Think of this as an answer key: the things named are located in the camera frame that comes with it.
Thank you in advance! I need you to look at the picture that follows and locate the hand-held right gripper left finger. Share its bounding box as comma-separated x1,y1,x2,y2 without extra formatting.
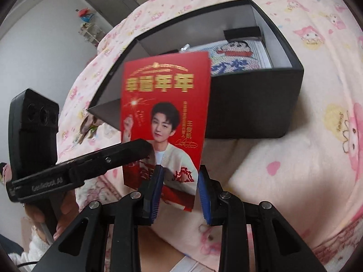
32,165,164,272

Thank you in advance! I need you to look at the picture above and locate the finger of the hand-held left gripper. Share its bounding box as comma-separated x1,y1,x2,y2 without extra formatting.
67,138,154,181

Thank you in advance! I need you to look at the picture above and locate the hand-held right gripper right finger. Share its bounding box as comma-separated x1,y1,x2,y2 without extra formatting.
198,165,326,272

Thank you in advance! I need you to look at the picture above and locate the red printed envelope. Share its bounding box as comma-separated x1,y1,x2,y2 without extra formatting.
120,51,212,214

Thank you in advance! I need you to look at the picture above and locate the black cardboard box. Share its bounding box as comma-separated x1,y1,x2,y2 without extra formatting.
86,0,305,140

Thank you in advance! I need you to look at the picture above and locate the person's left hand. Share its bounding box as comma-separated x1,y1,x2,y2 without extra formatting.
24,188,80,242

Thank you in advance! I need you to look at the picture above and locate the pink cartoon printed blanket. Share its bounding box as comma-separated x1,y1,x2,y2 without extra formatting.
57,0,363,272

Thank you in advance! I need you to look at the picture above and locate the white storage shelf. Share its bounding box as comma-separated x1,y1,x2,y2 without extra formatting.
78,21,107,48

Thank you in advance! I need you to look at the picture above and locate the cartoon bead picture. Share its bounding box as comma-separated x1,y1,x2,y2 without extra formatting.
181,40,273,78

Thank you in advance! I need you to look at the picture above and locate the keychain charm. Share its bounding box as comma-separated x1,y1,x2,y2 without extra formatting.
74,113,103,146

